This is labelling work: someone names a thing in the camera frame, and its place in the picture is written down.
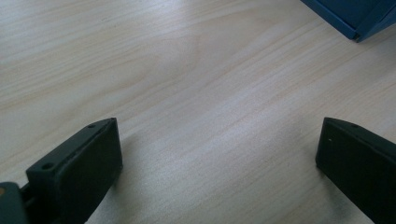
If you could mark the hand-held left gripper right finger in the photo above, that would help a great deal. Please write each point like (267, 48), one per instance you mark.
(361, 168)

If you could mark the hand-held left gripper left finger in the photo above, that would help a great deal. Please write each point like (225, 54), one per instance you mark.
(77, 174)

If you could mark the blue file rack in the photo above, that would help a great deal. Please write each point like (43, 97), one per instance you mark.
(358, 12)

